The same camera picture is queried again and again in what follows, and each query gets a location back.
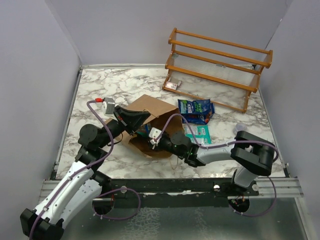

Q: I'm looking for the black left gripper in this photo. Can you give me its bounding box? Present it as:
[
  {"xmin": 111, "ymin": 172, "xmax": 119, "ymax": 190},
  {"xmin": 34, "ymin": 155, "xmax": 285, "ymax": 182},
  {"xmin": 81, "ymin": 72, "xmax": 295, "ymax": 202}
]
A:
[{"xmin": 98, "ymin": 105, "xmax": 151, "ymax": 149}]

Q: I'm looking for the brown paper bag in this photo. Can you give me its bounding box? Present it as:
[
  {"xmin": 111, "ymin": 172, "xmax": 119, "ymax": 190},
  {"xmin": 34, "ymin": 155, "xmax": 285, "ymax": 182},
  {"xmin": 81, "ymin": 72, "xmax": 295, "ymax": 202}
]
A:
[{"xmin": 103, "ymin": 93, "xmax": 186, "ymax": 173}]

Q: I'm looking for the green snack packet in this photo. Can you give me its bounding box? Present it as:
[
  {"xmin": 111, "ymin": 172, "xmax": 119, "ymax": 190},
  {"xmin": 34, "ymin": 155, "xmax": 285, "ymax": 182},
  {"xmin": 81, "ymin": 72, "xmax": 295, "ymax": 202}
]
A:
[{"xmin": 183, "ymin": 124, "xmax": 212, "ymax": 145}]

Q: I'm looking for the dark blue chips bag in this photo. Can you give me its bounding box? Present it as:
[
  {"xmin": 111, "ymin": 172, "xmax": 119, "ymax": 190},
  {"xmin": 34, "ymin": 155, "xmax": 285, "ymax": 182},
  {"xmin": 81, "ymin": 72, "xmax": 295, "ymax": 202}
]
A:
[{"xmin": 181, "ymin": 111, "xmax": 214, "ymax": 125}]

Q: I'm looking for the blue Bonk snack bag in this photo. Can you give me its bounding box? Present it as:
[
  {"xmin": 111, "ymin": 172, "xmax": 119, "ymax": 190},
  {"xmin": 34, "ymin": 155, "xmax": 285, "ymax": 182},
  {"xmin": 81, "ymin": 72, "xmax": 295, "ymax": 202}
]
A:
[{"xmin": 177, "ymin": 99, "xmax": 215, "ymax": 116}]

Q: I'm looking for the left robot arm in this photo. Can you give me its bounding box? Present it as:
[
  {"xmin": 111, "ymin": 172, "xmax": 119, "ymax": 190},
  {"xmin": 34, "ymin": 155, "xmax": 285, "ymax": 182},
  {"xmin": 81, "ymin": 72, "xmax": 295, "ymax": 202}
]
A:
[{"xmin": 20, "ymin": 106, "xmax": 151, "ymax": 240}]

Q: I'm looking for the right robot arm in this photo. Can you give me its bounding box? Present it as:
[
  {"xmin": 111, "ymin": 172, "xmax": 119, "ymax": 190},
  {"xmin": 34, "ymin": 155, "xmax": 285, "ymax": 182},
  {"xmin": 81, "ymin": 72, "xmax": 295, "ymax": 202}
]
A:
[{"xmin": 148, "ymin": 127, "xmax": 279, "ymax": 196}]

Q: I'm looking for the small red white box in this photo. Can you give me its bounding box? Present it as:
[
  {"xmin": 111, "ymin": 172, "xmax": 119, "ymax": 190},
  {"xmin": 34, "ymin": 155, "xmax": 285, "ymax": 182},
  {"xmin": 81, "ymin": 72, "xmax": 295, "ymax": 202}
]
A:
[{"xmin": 165, "ymin": 80, "xmax": 182, "ymax": 90}]

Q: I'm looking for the small clear plastic cup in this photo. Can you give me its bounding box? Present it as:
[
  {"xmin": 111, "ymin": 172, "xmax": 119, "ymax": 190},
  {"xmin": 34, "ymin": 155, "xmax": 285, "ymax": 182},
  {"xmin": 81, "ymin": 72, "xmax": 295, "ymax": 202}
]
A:
[{"xmin": 233, "ymin": 122, "xmax": 248, "ymax": 135}]

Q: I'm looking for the orange wooden shelf rack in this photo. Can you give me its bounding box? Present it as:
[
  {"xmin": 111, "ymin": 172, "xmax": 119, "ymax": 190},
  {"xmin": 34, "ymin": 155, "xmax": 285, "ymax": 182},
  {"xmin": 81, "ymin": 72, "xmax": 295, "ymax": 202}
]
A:
[{"xmin": 162, "ymin": 28, "xmax": 273, "ymax": 113}]

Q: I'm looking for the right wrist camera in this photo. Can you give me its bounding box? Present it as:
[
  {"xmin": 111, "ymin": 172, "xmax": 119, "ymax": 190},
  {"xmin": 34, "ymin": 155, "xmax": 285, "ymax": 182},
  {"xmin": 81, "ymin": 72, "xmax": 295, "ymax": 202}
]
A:
[{"xmin": 148, "ymin": 127, "xmax": 163, "ymax": 146}]

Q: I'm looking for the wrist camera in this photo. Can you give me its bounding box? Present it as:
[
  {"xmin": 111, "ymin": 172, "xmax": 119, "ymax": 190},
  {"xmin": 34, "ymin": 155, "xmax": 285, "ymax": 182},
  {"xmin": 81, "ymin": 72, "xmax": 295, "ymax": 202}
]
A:
[
  {"xmin": 102, "ymin": 97, "xmax": 116, "ymax": 116},
  {"xmin": 148, "ymin": 127, "xmax": 163, "ymax": 146}
]

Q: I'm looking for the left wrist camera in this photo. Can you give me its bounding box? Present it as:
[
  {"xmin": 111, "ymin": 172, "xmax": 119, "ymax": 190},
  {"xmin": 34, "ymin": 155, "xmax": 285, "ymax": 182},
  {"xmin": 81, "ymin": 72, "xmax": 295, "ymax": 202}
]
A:
[{"xmin": 102, "ymin": 97, "xmax": 116, "ymax": 116}]

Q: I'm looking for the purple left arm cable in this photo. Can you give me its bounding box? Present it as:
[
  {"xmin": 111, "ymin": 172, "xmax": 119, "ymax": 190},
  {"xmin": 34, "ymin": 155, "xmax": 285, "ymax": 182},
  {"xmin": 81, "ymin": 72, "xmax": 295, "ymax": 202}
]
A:
[{"xmin": 28, "ymin": 97, "xmax": 142, "ymax": 240}]

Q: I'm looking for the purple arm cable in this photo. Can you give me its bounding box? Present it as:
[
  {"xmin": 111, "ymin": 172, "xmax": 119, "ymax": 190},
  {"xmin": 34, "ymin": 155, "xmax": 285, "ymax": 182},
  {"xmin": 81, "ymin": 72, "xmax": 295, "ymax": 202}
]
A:
[
  {"xmin": 152, "ymin": 113, "xmax": 280, "ymax": 217},
  {"xmin": 28, "ymin": 97, "xmax": 142, "ymax": 240}
]

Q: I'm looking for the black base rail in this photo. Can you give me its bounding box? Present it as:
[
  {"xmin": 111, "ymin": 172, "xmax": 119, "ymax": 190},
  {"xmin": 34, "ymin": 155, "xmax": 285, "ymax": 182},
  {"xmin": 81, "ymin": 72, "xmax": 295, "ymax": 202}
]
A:
[{"xmin": 92, "ymin": 178, "xmax": 259, "ymax": 209}]

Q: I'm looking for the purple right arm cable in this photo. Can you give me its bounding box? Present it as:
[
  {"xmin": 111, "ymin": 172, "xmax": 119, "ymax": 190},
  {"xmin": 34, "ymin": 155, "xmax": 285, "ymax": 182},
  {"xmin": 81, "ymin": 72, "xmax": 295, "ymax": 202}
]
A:
[{"xmin": 152, "ymin": 113, "xmax": 280, "ymax": 217}]

